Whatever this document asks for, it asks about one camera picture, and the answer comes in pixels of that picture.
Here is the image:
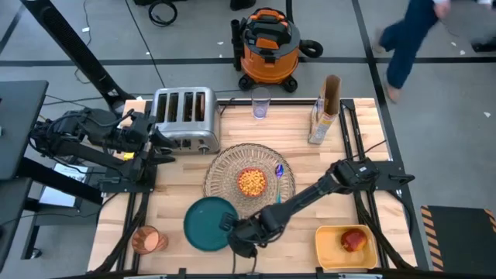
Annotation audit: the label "blue white patterned bowl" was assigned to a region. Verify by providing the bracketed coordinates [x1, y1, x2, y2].
[236, 166, 269, 198]

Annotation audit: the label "Panda Puffs cereal box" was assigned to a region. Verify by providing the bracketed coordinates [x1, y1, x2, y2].
[307, 74, 343, 146]

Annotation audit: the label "iridescent purple blue spoon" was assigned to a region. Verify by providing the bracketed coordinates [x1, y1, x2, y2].
[274, 163, 286, 205]

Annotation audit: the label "black desk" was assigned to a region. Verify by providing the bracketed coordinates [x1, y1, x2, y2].
[0, 79, 50, 181]

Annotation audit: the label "person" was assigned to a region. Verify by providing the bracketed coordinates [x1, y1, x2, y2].
[371, 0, 453, 105]

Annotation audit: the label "yellow plastic tray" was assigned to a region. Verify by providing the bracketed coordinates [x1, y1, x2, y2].
[314, 224, 379, 271]

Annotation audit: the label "silver four-slot toaster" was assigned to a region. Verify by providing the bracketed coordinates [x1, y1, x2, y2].
[149, 86, 222, 156]

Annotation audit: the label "black table frame rails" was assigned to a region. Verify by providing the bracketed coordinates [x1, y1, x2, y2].
[88, 96, 431, 279]

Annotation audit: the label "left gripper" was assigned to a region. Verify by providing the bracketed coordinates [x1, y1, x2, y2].
[119, 112, 177, 182]

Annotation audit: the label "dark green plate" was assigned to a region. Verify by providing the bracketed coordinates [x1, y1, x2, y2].
[182, 196, 240, 253]

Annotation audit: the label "white paper sheets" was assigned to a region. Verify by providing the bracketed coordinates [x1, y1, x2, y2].
[38, 162, 90, 208]

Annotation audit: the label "round woven straw placemat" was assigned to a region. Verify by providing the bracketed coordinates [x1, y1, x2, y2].
[202, 143, 297, 220]

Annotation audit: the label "black yellow striped mat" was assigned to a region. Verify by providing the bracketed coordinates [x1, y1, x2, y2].
[420, 204, 496, 274]

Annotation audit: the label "black stand leg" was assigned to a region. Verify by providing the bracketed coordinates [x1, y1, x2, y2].
[19, 0, 135, 113]

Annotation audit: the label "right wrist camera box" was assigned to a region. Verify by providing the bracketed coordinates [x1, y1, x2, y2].
[231, 239, 259, 260]

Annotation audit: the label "yellow cereal puffs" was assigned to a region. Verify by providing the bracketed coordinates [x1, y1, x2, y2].
[238, 168, 267, 196]

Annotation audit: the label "clear drinking glass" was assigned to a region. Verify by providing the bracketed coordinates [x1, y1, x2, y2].
[250, 86, 272, 120]

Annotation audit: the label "orange faceted cup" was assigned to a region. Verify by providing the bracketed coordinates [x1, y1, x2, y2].
[130, 225, 170, 256]

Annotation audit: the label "red yellow apple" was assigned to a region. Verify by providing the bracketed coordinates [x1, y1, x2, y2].
[339, 227, 368, 253]

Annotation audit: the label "toast slice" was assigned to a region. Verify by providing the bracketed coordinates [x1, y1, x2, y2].
[195, 91, 206, 122]

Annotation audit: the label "coiled black cable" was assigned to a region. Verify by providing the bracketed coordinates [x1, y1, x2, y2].
[147, 0, 179, 27]

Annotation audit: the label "orange black shop vacuum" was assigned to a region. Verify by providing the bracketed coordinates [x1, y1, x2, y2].
[231, 7, 303, 94]

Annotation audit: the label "black vacuum hose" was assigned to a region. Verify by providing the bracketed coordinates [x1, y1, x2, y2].
[298, 38, 325, 59]

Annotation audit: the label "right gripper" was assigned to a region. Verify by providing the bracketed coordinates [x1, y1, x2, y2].
[219, 212, 268, 246]

